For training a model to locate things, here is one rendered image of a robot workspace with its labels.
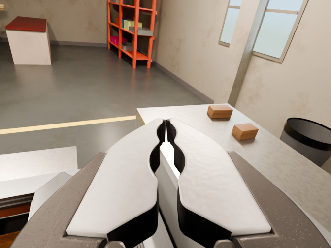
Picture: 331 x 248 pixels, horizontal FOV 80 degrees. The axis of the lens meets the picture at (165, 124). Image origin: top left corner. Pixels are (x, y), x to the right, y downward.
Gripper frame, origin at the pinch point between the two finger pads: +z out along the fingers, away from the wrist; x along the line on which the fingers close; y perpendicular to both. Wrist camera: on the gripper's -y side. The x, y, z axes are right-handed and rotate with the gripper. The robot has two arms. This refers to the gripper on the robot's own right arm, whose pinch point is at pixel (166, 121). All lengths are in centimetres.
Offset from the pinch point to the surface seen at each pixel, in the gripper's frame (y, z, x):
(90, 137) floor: 134, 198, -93
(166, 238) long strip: 61, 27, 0
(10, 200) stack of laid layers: 54, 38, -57
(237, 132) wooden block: 43, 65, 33
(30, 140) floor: 126, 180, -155
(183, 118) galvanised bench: 42, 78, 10
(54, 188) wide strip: 55, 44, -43
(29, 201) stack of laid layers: 56, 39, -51
